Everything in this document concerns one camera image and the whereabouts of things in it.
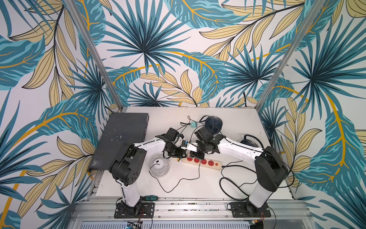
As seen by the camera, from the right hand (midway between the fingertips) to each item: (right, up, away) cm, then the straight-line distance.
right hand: (185, 158), depth 85 cm
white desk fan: (-16, -4, -3) cm, 16 cm away
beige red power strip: (+13, -4, +3) cm, 13 cm away
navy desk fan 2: (+44, +8, +11) cm, 46 cm away
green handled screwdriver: (-19, -19, -9) cm, 28 cm away
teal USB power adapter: (+7, +20, +21) cm, 30 cm away
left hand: (-1, 0, +5) cm, 5 cm away
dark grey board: (-45, +17, +16) cm, 50 cm away
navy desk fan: (+21, +20, +16) cm, 33 cm away
